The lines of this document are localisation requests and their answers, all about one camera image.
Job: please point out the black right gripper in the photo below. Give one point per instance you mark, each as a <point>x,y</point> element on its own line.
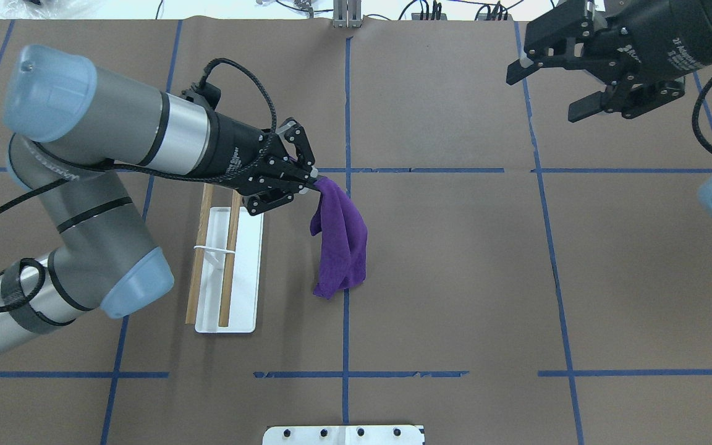
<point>652,42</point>

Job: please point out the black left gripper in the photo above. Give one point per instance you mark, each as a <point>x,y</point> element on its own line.
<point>234,150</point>

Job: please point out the purple towel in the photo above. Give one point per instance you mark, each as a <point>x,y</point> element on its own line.
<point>343,249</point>

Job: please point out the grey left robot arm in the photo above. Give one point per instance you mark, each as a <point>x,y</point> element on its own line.
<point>74,125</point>

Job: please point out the wooden rack rod inner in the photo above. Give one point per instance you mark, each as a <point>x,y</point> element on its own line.
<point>228,270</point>

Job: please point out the wooden rack rod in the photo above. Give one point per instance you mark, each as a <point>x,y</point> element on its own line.
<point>228,270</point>
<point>195,281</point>

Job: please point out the white towel rack base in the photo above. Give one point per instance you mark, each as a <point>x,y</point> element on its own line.
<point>244,294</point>

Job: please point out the wooden rack rod outer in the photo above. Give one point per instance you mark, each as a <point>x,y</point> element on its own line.
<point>195,281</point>

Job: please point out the aluminium frame post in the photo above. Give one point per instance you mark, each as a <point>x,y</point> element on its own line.
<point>347,14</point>

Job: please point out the white camera stand base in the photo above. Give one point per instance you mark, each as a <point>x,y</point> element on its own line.
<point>345,434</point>

